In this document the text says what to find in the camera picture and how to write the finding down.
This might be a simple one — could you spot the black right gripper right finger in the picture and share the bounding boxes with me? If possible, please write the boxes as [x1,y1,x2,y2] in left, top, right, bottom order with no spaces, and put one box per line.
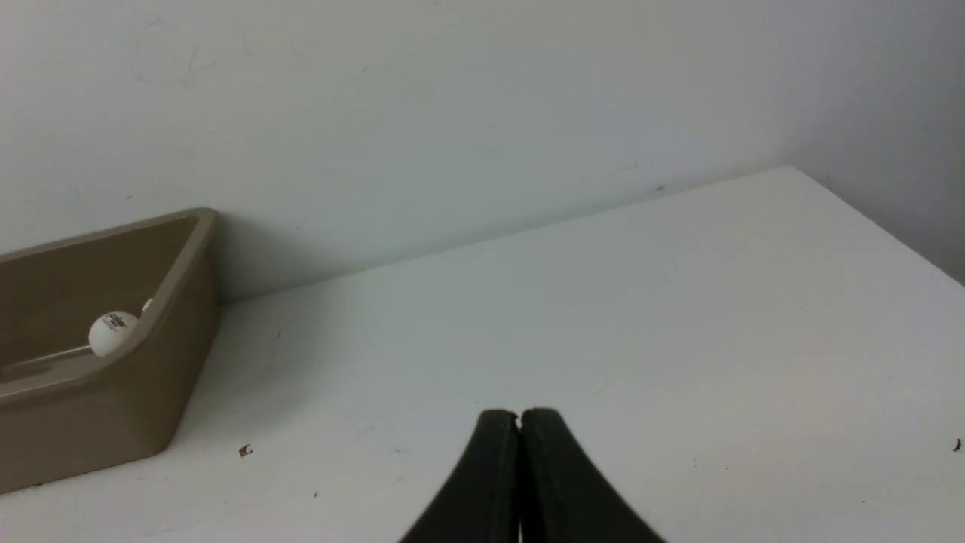
[520,408,663,542]

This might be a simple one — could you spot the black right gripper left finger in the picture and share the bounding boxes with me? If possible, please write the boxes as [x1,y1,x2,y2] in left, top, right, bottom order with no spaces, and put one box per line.
[401,410,520,542]

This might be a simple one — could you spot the tan plastic bin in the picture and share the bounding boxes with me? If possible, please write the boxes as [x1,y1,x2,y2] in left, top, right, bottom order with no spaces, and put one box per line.
[1,207,219,492]

